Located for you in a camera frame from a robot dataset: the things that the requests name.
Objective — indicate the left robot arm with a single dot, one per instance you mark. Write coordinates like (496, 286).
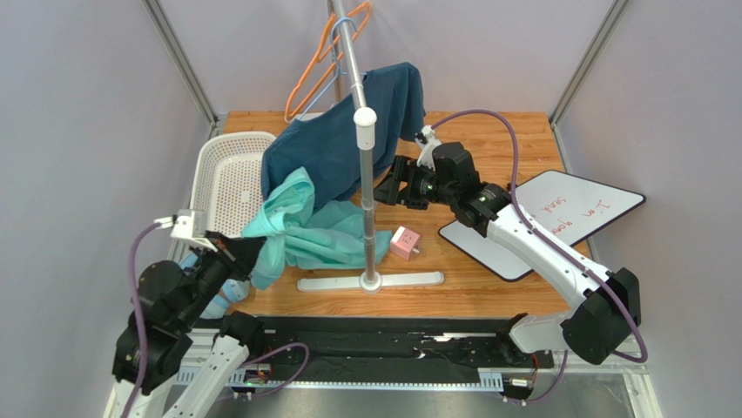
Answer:
(168, 303)

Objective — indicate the dark blue t shirt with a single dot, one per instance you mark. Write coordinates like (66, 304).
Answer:
(326, 146)

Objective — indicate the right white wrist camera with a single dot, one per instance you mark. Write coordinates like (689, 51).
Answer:
(427, 141)

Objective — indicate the pink power adapter cube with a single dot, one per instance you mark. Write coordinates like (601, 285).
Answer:
(405, 243)

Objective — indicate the silver clothes rack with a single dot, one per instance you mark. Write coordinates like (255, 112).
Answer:
(370, 281)

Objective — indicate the orange plastic hanger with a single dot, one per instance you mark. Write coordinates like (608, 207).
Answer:
(358, 13)

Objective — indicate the white dry erase board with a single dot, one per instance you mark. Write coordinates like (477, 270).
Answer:
(571, 207)

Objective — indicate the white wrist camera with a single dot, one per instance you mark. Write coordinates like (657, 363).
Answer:
(187, 226)
(427, 141)

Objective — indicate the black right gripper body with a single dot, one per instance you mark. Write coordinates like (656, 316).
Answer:
(402, 185)

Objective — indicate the light blue headphones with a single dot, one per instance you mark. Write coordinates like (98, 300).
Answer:
(231, 292)

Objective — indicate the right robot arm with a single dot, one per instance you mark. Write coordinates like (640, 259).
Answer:
(604, 307)

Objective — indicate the white perforated plastic basket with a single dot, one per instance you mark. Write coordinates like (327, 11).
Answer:
(226, 184)

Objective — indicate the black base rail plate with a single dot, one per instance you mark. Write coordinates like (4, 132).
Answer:
(407, 351)

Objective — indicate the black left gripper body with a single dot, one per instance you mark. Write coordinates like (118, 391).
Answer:
(235, 265)

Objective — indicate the light blue wire hanger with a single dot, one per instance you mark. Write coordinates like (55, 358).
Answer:
(328, 48)

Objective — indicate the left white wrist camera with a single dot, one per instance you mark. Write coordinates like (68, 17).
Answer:
(187, 226)

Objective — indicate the teal t shirt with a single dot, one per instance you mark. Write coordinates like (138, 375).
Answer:
(298, 235)

